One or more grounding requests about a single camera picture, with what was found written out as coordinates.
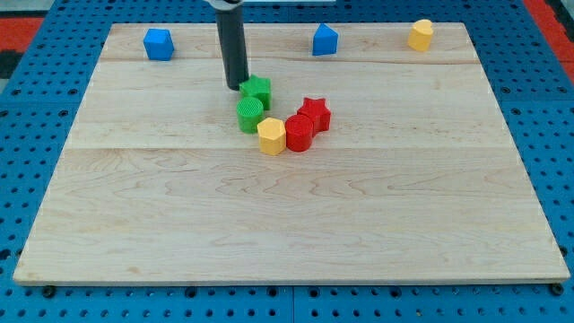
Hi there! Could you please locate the blue cube block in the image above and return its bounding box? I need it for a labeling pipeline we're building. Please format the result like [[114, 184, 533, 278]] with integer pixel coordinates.
[[143, 29, 174, 61]]

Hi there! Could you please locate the blue triangular prism block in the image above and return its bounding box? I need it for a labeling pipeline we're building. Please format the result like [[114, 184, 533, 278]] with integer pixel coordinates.
[[312, 23, 339, 56]]

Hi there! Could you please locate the yellow hexagon block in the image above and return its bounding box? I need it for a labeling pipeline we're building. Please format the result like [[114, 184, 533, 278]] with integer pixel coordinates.
[[257, 118, 286, 155]]

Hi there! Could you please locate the green cylinder block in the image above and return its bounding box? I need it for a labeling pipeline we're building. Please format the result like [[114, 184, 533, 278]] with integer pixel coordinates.
[[236, 97, 264, 134]]

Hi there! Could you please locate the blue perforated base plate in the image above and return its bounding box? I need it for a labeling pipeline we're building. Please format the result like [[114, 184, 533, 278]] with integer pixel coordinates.
[[1, 1, 573, 322]]

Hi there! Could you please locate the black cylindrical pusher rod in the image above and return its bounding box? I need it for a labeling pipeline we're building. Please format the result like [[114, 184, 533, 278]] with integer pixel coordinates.
[[206, 0, 249, 91]]

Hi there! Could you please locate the yellow heart block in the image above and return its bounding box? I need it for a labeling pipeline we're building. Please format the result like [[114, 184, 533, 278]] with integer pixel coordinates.
[[407, 19, 434, 52]]

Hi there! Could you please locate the green star block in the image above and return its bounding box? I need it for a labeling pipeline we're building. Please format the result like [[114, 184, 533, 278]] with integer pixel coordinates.
[[239, 74, 272, 110]]

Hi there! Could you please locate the red cylinder block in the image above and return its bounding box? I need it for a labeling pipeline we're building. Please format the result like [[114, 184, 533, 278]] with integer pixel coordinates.
[[285, 114, 314, 152]]

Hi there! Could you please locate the wooden board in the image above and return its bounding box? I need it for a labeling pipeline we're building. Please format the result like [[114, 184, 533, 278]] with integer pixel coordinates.
[[13, 22, 570, 286]]

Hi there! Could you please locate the red star block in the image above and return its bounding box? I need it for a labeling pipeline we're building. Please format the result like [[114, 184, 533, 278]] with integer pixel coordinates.
[[297, 97, 332, 135]]

